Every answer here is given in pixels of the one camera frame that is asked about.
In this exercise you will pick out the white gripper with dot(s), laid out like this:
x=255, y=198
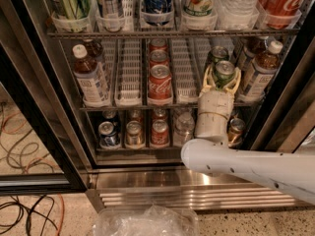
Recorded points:
x=216, y=102

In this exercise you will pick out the green can shelf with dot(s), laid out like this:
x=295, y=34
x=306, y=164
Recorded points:
x=216, y=54
x=223, y=73

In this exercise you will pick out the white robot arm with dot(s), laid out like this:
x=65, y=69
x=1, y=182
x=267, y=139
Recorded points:
x=208, y=151

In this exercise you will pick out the orange can bottom shelf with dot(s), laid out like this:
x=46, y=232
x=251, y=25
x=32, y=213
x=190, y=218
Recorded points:
x=235, y=131

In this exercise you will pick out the water bottle bottom shelf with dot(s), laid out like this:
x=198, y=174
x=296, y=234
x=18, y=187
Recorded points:
x=184, y=129

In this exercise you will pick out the front red cola can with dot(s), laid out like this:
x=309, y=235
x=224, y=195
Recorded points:
x=159, y=82

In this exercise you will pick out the red cola can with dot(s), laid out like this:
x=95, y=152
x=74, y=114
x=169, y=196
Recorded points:
x=158, y=44
x=159, y=57
x=159, y=82

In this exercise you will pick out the red can bottom shelf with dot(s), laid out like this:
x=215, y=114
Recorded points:
x=159, y=133

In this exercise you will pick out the right glass fridge door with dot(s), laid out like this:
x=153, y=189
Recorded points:
x=286, y=116

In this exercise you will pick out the glass fridge door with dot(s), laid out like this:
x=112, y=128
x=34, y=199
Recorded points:
x=50, y=155
x=286, y=116

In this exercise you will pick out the gold can bottom shelf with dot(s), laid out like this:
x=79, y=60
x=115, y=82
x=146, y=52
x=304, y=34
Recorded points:
x=134, y=133

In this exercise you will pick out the red cola bottle top shelf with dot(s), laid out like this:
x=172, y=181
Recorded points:
x=280, y=12

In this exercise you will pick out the blue can bottom shelf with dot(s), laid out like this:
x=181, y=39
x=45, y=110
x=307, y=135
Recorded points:
x=108, y=135

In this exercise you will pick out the steel fridge base grille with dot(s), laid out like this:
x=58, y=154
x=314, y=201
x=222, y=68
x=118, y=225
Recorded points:
x=177, y=186

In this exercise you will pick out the silver can top shelf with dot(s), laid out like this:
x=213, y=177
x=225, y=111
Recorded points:
x=111, y=9

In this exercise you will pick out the left glass fridge door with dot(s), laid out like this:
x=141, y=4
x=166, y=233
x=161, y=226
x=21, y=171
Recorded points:
x=50, y=155

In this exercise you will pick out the empty white glide tray right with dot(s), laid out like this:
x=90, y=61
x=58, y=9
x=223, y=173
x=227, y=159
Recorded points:
x=185, y=72

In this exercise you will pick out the right front tea bottle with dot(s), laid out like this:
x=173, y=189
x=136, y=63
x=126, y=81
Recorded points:
x=261, y=70

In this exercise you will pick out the tea bottle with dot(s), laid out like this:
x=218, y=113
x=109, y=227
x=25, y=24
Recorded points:
x=90, y=77
x=246, y=48
x=95, y=50
x=261, y=70

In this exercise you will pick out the right rear tea bottle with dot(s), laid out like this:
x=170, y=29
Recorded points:
x=246, y=48

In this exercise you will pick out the left front tea bottle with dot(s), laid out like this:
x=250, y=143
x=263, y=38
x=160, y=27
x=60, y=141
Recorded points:
x=90, y=77

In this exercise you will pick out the left rear tea bottle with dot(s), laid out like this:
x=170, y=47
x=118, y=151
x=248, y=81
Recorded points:
x=95, y=50

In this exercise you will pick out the clear plastic bin with bag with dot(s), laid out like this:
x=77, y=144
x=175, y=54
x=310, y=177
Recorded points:
x=150, y=221

